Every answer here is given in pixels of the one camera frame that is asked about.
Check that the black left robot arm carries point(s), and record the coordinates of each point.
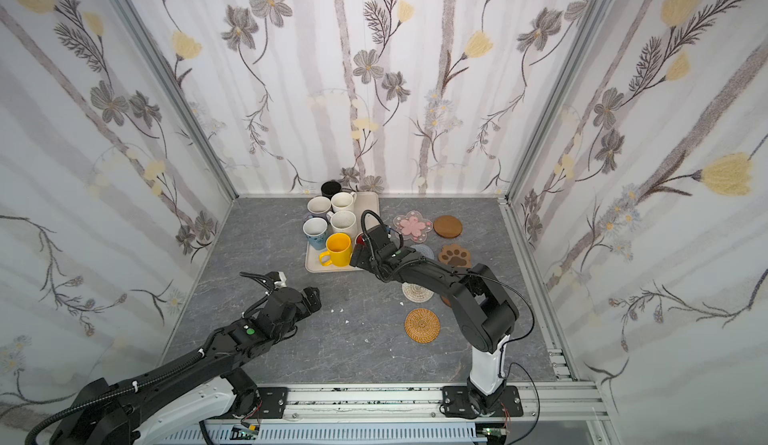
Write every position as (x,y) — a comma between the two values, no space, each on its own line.
(207,382)

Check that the yellow mug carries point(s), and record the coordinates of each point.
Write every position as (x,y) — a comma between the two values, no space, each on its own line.
(338,251)

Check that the brown paw cork coaster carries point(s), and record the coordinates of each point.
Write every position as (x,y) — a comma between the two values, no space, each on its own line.
(455,255)

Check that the light blue woven coaster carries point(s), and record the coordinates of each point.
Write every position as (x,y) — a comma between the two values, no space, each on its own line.
(425,250)

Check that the black mug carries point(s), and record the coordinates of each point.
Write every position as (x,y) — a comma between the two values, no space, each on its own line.
(330,188)

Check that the wicker rattan round coaster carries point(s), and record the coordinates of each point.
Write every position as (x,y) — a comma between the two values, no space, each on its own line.
(422,325)

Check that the white ventilated cable duct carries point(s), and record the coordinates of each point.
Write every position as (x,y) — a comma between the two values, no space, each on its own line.
(327,433)

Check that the multicolour woven round coaster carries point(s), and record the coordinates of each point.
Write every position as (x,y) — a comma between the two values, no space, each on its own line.
(416,293)

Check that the pink flower silicone coaster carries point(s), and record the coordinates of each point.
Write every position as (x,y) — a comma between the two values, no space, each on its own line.
(413,226)

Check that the blue patterned mug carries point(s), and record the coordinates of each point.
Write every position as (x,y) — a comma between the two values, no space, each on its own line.
(316,231)

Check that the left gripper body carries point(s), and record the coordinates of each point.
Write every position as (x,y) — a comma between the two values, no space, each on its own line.
(276,289)

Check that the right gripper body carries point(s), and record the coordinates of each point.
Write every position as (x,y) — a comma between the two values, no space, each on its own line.
(372,251)

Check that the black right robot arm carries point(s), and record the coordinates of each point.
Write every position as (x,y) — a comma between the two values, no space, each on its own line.
(484,311)

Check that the plain wooden round coaster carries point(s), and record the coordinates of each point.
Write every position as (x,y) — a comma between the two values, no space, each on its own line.
(447,226)

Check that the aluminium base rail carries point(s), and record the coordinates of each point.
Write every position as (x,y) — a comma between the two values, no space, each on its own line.
(525,407)

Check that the white mug grey rim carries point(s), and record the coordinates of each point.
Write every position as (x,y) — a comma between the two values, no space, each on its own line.
(319,206)

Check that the plain white mug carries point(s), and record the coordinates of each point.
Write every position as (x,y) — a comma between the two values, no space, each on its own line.
(343,201)

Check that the beige rectangular serving tray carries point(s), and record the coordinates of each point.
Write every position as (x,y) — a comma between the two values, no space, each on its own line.
(364,201)

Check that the speckled white mug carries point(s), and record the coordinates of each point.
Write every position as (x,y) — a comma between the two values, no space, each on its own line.
(345,222)

